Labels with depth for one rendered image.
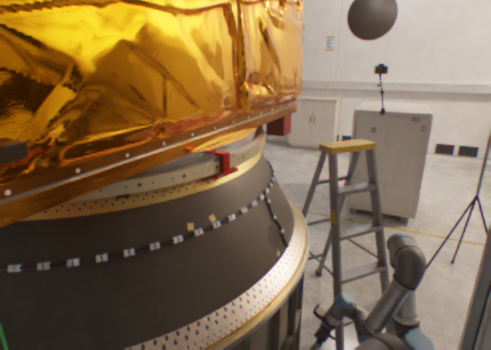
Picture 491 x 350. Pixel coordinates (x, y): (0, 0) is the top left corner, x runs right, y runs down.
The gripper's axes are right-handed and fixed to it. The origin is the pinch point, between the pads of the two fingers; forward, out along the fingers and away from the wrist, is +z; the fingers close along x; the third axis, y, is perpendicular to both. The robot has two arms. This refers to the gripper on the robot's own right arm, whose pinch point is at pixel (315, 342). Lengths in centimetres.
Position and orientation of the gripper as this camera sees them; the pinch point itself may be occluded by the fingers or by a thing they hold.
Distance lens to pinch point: 184.5
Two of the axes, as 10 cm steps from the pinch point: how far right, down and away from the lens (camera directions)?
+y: 8.1, 5.1, -3.0
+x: 4.2, -1.4, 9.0
